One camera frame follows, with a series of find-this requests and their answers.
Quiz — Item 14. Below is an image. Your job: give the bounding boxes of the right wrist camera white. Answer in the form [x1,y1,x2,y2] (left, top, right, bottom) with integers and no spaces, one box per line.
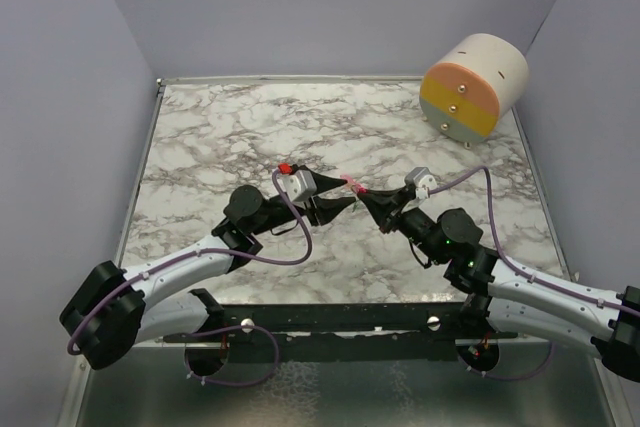
[404,167,437,200]

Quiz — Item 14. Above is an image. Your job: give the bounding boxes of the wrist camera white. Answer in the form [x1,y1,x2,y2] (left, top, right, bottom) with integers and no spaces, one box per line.
[278,163,317,203]
[404,167,437,200]

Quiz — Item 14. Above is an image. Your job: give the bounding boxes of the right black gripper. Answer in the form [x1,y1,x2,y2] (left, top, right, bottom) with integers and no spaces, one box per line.
[359,186,446,265]

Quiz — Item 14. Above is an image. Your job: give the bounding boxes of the round three-drawer mini cabinet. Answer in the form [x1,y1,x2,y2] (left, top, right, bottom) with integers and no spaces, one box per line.
[419,33,529,148]

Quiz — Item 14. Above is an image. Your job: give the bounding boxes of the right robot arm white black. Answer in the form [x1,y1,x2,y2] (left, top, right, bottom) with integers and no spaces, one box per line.
[357,187,639,382]

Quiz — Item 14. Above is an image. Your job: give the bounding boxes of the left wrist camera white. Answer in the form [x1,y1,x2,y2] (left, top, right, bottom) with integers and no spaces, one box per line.
[278,163,317,203]

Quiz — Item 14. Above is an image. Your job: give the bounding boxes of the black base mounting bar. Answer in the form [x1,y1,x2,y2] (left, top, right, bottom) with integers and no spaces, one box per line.
[164,302,515,363]

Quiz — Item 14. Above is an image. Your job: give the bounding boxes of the pink key tag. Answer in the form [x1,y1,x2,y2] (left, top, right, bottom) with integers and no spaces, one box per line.
[340,174,362,194]

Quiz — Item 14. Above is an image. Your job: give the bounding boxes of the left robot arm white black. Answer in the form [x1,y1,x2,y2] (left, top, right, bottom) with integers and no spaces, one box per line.
[59,164,355,370]

